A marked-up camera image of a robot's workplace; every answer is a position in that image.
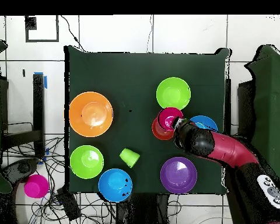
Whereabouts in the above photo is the large orange plastic bowl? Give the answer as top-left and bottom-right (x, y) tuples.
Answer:
(68, 91), (114, 138)

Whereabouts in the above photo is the green plastic bowl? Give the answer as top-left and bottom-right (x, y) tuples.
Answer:
(69, 145), (105, 180)
(156, 76), (191, 111)

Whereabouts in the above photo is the purple plastic bowl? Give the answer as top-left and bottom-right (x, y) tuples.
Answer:
(160, 156), (198, 194)

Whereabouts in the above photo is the green plastic cup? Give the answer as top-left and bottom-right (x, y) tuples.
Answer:
(119, 148), (141, 169)

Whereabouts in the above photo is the black power adapter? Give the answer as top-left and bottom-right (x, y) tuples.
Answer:
(57, 188), (82, 221)

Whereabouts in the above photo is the black metal stand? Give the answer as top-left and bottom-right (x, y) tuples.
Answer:
(0, 73), (46, 159)

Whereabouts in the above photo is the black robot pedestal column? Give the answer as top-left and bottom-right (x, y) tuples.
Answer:
(116, 193), (170, 224)

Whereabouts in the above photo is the grey square floor frame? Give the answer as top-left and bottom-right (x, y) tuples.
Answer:
(24, 15), (60, 43)

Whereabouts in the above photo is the pink plastic cup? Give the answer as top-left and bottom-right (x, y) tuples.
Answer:
(23, 174), (50, 199)

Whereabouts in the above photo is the thin black floor cable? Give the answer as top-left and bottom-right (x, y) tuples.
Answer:
(60, 15), (86, 53)

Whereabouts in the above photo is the grey pedestal leg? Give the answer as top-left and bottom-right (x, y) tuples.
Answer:
(1, 157), (39, 185)

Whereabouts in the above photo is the dark green tablecloth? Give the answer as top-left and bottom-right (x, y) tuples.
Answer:
(64, 45), (232, 196)

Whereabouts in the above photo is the small red-orange plastic bowl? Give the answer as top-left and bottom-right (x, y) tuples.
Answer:
(151, 117), (176, 141)

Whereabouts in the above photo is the small pink plastic bowl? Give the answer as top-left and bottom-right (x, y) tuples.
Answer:
(157, 107), (184, 132)

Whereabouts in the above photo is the blue plastic bowl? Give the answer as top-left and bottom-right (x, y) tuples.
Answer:
(97, 168), (133, 203)
(189, 115), (219, 133)

